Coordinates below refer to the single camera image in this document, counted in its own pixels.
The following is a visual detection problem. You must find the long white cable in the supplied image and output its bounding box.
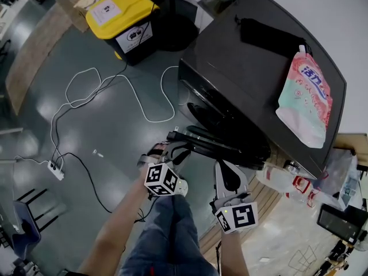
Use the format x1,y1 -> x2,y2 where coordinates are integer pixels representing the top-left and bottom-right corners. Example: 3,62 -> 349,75
50,66 -> 179,166

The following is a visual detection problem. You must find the person's right forearm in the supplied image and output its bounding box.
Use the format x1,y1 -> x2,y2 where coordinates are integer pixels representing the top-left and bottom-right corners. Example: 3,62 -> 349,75
220,231 -> 248,276

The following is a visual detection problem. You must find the large cardboard sheet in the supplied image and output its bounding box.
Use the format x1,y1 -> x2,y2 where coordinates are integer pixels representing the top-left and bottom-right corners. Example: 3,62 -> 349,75
333,133 -> 368,155

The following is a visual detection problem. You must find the black standing fan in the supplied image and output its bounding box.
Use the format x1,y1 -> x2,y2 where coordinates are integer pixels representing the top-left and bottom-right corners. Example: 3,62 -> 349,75
156,0 -> 199,53

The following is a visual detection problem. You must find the thin black cable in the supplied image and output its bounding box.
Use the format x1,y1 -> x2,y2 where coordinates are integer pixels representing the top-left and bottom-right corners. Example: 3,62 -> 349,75
53,50 -> 130,166

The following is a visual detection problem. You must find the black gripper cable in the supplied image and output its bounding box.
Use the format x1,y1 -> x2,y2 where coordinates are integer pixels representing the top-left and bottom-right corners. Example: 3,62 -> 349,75
122,195 -> 159,254

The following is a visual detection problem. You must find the person's white shoe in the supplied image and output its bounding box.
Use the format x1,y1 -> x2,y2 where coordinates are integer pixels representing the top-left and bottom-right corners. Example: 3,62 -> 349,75
175,179 -> 189,197

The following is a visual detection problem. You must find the person's left forearm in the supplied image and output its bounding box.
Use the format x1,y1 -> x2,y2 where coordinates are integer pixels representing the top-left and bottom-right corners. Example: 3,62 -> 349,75
77,177 -> 153,276

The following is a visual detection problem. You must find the black monitor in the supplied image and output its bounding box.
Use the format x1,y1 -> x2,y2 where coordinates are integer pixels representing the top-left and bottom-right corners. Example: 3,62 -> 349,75
317,203 -> 368,246

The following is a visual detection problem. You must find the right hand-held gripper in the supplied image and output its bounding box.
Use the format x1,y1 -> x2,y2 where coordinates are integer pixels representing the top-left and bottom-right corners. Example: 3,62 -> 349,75
209,159 -> 259,235

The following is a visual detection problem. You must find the brown floor mat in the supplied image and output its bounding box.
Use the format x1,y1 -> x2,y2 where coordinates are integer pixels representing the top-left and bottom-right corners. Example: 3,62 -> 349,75
5,3 -> 72,116

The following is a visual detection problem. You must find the gray plastic tray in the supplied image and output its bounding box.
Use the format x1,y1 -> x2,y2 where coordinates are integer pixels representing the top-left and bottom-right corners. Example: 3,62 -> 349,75
198,0 -> 241,18

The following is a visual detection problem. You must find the clear plastic bag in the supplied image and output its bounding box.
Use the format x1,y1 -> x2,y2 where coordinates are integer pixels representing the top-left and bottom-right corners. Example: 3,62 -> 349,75
316,148 -> 359,209

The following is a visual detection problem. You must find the short white cable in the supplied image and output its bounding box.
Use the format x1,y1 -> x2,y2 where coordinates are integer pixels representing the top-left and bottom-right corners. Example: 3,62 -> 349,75
14,155 -> 50,166

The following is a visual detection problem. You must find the black cabinet machine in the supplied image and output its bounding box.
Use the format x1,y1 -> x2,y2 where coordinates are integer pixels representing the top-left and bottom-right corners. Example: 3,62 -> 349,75
177,0 -> 347,181

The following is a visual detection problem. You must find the person's blue jeans leg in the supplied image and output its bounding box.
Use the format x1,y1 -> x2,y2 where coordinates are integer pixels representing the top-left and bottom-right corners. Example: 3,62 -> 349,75
119,194 -> 219,276

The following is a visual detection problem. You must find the yellow-lid black bin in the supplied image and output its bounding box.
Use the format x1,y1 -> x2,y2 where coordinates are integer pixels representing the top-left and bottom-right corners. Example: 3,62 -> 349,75
85,0 -> 160,66

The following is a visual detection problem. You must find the open cardboard box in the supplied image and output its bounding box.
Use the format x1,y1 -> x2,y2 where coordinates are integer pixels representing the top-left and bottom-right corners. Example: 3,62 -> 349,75
56,0 -> 127,33

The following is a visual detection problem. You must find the white power strip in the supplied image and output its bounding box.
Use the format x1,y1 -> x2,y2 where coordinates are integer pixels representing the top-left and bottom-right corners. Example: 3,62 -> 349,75
47,159 -> 66,181

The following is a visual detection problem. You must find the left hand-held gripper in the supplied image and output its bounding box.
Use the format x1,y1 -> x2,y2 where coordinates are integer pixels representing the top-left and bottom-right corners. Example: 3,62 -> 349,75
137,141 -> 193,197

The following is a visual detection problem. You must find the black fabric pouch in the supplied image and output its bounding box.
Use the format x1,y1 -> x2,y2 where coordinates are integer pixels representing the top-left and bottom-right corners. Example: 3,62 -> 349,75
234,15 -> 313,59

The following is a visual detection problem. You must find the pink detergent pouch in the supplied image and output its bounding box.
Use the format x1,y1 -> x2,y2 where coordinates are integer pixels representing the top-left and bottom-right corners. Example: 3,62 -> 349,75
275,44 -> 334,149

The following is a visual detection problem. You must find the blue chair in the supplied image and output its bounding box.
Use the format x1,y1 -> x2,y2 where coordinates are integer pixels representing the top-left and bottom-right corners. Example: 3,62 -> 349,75
13,188 -> 60,260

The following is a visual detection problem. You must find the thick black floor cable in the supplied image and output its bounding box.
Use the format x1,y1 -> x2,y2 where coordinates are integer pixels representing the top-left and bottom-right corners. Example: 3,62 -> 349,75
59,152 -> 113,214

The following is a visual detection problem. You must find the wooden slat pallet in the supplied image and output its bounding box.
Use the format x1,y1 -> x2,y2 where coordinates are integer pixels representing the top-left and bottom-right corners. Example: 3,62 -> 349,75
198,177 -> 284,258

